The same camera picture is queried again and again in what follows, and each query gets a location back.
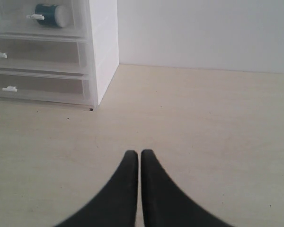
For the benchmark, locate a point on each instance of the clear wide drawer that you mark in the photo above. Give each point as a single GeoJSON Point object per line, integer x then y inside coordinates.
{"type": "Point", "coordinates": [43, 55]}
{"type": "Point", "coordinates": [59, 90]}

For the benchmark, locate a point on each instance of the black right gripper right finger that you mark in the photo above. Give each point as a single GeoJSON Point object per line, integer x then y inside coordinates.
{"type": "Point", "coordinates": [164, 204]}

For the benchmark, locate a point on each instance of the white bottle teal label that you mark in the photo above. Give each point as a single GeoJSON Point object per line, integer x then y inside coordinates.
{"type": "Point", "coordinates": [54, 15]}

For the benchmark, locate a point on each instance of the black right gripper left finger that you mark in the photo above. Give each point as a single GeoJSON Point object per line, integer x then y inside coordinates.
{"type": "Point", "coordinates": [115, 205]}

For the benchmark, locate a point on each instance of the white plastic drawer cabinet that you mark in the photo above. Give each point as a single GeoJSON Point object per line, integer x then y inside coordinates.
{"type": "Point", "coordinates": [102, 50]}

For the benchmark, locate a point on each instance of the clear middle wide drawer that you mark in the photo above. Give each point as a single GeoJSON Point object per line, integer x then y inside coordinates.
{"type": "Point", "coordinates": [43, 55]}

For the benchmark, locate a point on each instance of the clear bottom wide drawer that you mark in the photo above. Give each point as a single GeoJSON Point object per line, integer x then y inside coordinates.
{"type": "Point", "coordinates": [59, 90]}

